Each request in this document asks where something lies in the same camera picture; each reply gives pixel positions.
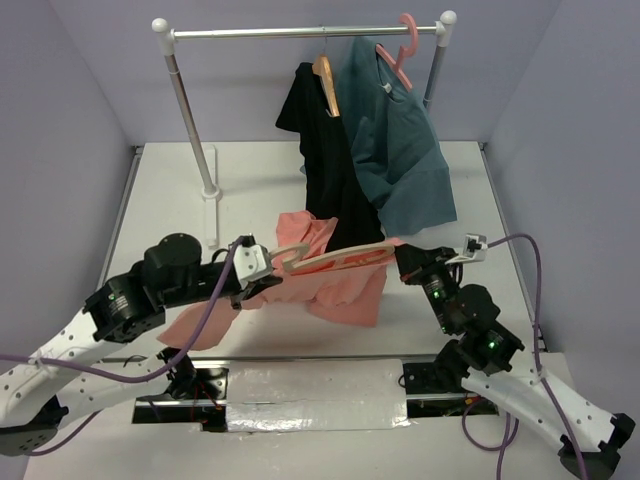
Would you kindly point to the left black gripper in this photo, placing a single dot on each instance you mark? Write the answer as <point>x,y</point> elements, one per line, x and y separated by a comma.
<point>259,285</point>

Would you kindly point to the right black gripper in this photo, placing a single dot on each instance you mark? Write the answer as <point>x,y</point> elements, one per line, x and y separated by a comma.
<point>413,262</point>

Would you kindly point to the light wooden hanger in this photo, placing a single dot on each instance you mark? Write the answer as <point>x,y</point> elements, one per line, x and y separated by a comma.
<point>293,262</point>

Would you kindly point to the salmon pink t shirt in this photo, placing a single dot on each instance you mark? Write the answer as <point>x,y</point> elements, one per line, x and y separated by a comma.
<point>349,296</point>

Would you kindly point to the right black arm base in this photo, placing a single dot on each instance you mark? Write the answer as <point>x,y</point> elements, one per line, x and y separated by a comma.
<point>433,392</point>

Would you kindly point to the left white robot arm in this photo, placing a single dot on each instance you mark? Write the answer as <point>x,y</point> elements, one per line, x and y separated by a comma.
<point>61,382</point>

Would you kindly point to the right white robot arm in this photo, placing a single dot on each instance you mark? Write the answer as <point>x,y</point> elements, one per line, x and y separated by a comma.
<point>483,357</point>

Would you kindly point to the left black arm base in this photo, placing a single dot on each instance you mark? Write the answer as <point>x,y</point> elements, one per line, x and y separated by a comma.
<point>197,396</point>

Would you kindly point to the black t shirt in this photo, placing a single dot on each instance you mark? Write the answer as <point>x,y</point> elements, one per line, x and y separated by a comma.
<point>332,188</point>

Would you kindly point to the teal t shirt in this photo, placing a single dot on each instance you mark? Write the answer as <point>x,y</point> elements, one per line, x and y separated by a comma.
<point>395,152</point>

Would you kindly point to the pink plastic hanger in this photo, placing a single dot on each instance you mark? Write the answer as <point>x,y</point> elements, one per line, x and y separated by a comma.
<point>396,63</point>

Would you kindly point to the wooden hanger with black shirt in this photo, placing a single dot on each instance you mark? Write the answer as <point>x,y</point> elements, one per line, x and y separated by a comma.
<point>321,67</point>

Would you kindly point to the silver foil cover panel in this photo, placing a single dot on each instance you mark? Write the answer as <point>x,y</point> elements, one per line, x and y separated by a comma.
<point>315,395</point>

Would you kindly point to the white and silver clothes rack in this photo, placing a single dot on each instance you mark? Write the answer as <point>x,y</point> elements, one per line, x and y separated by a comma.
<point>168,37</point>

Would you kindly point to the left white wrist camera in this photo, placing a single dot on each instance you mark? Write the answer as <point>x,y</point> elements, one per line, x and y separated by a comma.
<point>251,264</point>

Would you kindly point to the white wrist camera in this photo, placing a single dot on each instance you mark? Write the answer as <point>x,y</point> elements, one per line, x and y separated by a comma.
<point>474,250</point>
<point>251,264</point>

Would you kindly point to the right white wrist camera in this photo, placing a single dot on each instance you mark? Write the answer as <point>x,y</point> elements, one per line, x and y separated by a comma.
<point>474,250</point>

